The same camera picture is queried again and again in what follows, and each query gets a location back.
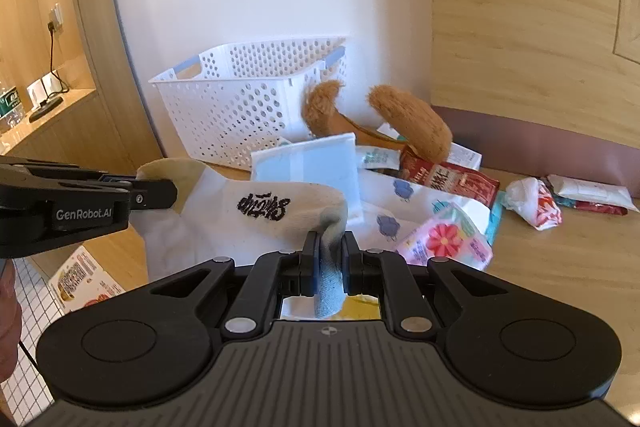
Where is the brown plush toy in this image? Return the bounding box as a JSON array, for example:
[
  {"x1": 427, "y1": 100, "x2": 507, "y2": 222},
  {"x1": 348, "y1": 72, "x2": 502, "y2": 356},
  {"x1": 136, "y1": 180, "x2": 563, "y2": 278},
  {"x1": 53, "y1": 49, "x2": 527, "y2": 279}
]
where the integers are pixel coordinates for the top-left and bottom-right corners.
[{"x1": 302, "y1": 80, "x2": 452, "y2": 164}]

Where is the wall socket with black cable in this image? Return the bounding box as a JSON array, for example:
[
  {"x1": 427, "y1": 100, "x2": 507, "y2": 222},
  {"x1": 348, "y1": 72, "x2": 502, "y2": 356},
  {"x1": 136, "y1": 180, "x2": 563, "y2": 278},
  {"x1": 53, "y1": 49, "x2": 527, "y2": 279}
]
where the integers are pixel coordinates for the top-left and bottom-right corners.
[{"x1": 47, "y1": 4, "x2": 70, "y2": 100}]

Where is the white perforated plastic basket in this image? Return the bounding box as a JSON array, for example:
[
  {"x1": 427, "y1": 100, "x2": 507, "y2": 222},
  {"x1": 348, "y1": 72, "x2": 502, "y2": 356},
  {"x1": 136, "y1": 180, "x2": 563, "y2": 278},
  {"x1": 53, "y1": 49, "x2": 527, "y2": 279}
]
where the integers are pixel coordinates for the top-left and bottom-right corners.
[{"x1": 150, "y1": 36, "x2": 347, "y2": 171}]

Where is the blue face mask in wrapper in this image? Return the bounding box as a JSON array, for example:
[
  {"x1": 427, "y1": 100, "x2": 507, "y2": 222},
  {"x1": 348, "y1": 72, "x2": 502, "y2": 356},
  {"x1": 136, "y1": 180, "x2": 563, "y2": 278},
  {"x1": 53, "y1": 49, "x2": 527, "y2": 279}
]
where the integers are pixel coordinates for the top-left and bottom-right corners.
[{"x1": 250, "y1": 132, "x2": 363, "y2": 223}]

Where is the red snack packet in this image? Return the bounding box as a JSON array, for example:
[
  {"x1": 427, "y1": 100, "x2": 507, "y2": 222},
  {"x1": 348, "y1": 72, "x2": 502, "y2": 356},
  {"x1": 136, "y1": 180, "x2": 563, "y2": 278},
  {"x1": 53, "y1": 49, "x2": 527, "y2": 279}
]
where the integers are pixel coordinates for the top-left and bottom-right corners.
[{"x1": 399, "y1": 147, "x2": 500, "y2": 208}]

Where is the white sock with black print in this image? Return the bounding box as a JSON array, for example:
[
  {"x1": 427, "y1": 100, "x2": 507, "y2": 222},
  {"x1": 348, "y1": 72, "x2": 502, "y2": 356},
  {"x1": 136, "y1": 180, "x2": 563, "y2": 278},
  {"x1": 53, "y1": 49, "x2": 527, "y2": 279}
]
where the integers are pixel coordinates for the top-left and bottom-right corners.
[{"x1": 129, "y1": 158, "x2": 348, "y2": 320}]

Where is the crumpled white red plastic bag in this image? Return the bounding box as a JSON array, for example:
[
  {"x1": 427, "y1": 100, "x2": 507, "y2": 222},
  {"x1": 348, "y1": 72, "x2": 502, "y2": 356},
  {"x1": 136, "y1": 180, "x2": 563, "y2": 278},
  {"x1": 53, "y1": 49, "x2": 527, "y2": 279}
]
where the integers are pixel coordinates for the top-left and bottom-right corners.
[{"x1": 503, "y1": 178, "x2": 563, "y2": 231}]

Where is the person's left hand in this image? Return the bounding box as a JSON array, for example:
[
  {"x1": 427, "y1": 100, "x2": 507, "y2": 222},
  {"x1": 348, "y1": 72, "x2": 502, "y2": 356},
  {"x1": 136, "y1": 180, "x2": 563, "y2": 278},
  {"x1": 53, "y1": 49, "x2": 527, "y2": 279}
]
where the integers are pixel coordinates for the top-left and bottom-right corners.
[{"x1": 0, "y1": 260, "x2": 22, "y2": 381}]

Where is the orange printed leaflet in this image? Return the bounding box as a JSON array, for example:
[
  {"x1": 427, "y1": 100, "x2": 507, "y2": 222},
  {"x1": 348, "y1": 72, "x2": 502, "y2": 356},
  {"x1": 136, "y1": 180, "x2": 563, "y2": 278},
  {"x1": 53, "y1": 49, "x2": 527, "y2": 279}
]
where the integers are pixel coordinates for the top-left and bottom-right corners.
[{"x1": 48, "y1": 246, "x2": 125, "y2": 313}]

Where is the pink floral tissue pack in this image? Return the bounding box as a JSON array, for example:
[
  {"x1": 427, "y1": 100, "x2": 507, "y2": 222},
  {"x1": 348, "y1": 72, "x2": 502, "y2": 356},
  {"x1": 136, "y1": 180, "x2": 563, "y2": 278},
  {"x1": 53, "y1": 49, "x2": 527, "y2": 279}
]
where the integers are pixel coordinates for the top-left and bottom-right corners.
[{"x1": 395, "y1": 204, "x2": 492, "y2": 271}]

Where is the yellow wipes pack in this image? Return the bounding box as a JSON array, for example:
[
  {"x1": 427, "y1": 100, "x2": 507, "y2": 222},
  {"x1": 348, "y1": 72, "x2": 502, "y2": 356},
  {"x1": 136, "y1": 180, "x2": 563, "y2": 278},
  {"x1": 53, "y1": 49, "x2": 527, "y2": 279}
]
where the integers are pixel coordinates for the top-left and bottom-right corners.
[{"x1": 332, "y1": 295, "x2": 381, "y2": 321}]

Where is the white flat wipes packet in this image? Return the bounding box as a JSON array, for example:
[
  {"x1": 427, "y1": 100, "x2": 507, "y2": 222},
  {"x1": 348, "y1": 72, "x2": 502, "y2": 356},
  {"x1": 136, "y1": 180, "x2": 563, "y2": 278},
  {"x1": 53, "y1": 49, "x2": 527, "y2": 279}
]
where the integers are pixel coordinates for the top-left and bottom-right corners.
[{"x1": 547, "y1": 174, "x2": 638, "y2": 211}]

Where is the white charger box on shelf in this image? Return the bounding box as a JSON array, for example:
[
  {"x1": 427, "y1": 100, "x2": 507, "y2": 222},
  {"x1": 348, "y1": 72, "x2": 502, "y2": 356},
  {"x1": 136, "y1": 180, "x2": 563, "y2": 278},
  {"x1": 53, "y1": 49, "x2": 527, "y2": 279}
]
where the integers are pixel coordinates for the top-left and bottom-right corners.
[{"x1": 27, "y1": 72, "x2": 62, "y2": 108}]

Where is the teal small packet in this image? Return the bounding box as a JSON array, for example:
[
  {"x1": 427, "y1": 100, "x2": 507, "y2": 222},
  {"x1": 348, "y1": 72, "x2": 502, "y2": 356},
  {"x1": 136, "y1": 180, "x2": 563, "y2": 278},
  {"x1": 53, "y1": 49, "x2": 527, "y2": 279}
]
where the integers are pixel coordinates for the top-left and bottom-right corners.
[{"x1": 485, "y1": 202, "x2": 503, "y2": 246}]

